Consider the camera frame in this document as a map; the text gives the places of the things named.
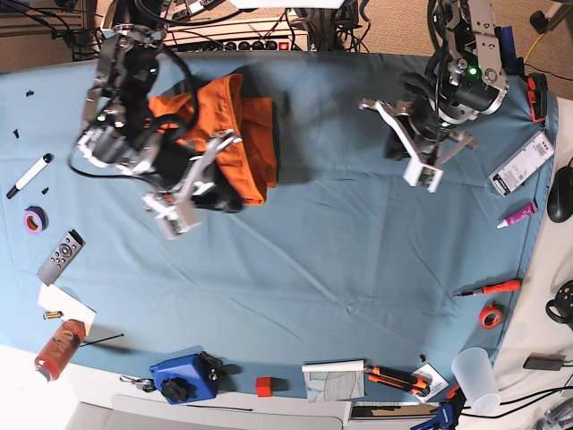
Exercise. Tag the purple tape roll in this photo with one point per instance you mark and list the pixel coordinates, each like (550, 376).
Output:
(35, 220)

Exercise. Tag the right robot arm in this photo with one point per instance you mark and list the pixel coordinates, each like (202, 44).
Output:
(120, 131)

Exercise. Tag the red spray can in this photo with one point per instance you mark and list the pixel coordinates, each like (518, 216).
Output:
(60, 348)

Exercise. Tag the orange t-shirt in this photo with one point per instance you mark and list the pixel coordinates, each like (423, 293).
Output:
(249, 164)

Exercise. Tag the white booklet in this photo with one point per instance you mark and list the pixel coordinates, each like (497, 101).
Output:
(334, 381)

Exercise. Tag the white power strip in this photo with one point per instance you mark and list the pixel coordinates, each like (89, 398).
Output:
(264, 34)

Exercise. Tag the blue clamp top right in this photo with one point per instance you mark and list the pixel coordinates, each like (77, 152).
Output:
(511, 63)

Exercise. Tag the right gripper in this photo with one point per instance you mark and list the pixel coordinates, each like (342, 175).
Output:
(175, 212)

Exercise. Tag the white paper sheet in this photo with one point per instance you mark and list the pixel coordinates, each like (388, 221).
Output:
(54, 299)

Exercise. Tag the black computer mouse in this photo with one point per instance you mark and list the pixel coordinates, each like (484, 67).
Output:
(559, 205)

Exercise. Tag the black small adapter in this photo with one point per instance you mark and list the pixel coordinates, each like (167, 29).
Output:
(544, 362)

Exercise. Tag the blue table cloth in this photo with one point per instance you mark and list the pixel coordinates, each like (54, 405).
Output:
(344, 260)

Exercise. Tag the orange black clamp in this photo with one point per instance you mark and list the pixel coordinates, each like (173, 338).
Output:
(537, 94)

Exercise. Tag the blue clamp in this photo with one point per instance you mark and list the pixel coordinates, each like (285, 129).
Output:
(511, 63)
(446, 416)

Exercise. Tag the blue clamp bottom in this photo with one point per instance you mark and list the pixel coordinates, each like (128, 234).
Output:
(446, 416)

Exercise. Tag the red tape roll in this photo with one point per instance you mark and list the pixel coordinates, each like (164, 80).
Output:
(490, 317)

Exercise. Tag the purple glue tube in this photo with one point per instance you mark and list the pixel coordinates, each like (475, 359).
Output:
(525, 212)

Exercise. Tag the blue box with knob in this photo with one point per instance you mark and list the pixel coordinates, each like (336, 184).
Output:
(187, 379)

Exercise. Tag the red cube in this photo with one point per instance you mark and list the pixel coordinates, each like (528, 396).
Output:
(263, 387)

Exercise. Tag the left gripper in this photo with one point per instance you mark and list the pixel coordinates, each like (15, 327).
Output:
(420, 134)

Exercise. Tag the black round gadget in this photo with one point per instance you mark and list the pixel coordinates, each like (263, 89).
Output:
(559, 309)

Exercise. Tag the black cable tie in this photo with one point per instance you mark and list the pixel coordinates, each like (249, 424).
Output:
(96, 342)

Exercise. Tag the grey remote control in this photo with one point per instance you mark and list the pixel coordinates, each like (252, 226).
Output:
(64, 253)

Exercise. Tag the clear plastic cup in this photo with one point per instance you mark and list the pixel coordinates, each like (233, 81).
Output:
(472, 369)

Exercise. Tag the black white marker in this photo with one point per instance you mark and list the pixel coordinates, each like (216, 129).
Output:
(33, 171)

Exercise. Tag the red screwdriver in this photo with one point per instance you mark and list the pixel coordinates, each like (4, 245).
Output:
(506, 286)

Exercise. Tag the orange black utility knife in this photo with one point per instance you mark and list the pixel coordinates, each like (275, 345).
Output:
(403, 381)

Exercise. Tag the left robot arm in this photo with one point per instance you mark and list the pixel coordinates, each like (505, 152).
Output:
(463, 79)

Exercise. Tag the small white card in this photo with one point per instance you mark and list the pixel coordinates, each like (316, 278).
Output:
(436, 382)

